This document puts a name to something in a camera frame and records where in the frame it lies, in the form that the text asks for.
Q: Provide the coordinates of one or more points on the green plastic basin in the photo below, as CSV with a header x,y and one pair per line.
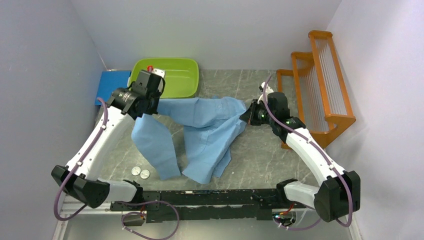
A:
x,y
181,75

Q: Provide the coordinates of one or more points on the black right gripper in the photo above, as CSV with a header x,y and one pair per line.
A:
x,y
249,115

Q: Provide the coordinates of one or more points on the light blue button shirt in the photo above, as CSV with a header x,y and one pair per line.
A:
x,y
210,125

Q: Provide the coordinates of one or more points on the orange wooden rack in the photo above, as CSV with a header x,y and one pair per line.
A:
x,y
323,102

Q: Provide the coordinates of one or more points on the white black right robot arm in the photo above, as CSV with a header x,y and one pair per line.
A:
x,y
339,191

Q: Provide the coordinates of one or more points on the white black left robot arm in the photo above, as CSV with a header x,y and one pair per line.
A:
x,y
80,177

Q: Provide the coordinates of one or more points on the silver round brooch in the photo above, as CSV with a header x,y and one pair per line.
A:
x,y
136,170
145,174

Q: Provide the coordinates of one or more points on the aluminium frame rails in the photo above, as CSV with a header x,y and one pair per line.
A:
x,y
287,219

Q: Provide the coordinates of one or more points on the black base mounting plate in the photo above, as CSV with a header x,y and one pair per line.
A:
x,y
170,205

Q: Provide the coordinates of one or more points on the blue flat board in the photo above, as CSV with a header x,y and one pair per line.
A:
x,y
109,82

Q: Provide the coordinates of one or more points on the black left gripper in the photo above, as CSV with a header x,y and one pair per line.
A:
x,y
153,110

